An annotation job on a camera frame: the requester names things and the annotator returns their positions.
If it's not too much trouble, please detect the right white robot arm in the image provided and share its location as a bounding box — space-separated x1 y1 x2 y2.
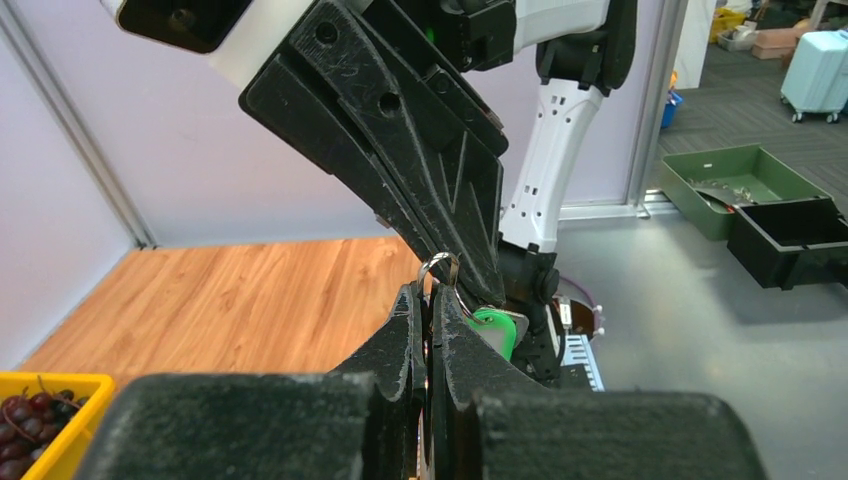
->
239 1 638 383

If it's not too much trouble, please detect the dark purple grape bunch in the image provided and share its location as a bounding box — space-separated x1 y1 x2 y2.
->
1 388 90 479

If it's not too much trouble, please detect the left aluminium corner post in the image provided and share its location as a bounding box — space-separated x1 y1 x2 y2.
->
1 1 159 249

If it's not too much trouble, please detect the black plastic bin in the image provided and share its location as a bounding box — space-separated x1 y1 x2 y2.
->
727 197 847 291

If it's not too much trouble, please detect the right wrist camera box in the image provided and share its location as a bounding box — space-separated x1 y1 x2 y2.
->
101 0 312 88

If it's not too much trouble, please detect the white slotted cable duct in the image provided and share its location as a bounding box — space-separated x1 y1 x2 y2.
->
561 334 605 392

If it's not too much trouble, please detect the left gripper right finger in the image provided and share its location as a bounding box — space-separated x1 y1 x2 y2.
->
429 286 767 479

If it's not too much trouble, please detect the right aluminium corner post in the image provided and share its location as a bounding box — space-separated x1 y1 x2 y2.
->
624 1 686 219

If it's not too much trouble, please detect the green plastic bin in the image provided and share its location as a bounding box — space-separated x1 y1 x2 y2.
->
658 144 832 241

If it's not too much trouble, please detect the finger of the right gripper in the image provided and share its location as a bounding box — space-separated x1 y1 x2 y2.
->
288 1 508 305
239 52 464 260

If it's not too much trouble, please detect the aluminium corner post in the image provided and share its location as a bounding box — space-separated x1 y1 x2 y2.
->
1 1 159 249
624 1 686 219

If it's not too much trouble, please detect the yellow plastic tray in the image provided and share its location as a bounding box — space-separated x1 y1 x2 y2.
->
1 371 116 479

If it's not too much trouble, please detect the mint green suitcase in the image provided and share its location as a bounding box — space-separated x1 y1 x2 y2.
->
780 30 847 124

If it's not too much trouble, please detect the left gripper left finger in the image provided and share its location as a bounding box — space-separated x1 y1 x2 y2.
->
76 284 424 479

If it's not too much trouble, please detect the metal keyring with keys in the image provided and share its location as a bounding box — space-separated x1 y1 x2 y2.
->
415 251 486 325

